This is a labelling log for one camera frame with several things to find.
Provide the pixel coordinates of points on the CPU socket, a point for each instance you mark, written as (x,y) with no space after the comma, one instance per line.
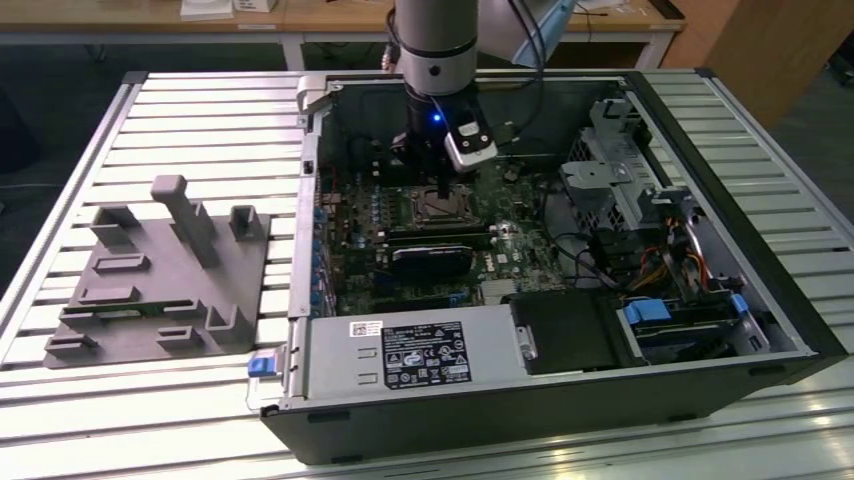
(443,222)

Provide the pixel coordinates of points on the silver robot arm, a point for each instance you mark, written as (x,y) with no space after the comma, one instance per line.
(437,30)

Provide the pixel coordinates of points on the grey power supply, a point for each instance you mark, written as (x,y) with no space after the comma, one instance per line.
(334,360)

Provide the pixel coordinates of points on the white labelled box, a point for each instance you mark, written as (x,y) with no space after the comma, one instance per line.
(254,5)

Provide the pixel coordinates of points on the wooden desk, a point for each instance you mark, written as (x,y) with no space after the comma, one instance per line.
(267,17)

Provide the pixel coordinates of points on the black open PC case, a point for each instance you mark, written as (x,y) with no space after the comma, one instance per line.
(467,425)

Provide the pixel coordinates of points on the hard disk in blue carrier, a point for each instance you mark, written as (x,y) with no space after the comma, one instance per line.
(643,310)

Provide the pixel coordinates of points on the green motherboard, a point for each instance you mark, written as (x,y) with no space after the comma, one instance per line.
(527,235)

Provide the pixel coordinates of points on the black disk bay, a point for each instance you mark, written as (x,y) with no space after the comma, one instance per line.
(567,330)

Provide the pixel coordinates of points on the grey parts rack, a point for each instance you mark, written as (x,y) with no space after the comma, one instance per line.
(167,280)

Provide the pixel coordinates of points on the black graphics card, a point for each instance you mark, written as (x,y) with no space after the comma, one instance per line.
(434,260)

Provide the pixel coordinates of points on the blue case latch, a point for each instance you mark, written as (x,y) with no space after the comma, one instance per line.
(263,365)

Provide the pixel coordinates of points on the grey metal drive cage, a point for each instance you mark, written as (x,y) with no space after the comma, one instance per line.
(594,175)

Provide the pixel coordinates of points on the small silver heatsink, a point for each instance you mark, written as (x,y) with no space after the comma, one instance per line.
(499,287)

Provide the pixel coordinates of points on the blue plastic clip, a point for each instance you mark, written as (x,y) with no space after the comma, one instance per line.
(738,306)

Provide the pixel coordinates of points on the wooden cabinet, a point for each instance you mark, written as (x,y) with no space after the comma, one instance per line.
(768,60)

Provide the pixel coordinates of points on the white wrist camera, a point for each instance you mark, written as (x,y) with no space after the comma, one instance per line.
(470,142)

